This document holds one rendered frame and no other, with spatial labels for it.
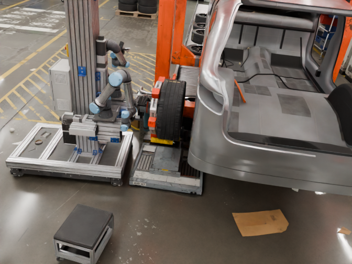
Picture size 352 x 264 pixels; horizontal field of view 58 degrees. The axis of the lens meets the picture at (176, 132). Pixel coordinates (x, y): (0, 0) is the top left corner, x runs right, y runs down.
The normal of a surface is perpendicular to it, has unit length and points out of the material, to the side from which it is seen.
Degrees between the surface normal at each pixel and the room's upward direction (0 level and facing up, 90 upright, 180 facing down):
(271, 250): 0
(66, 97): 90
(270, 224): 2
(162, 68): 90
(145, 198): 0
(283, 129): 21
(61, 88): 90
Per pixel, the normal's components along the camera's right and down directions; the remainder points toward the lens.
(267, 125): 0.04, -0.61
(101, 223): 0.09, -0.85
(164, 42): -0.11, 0.51
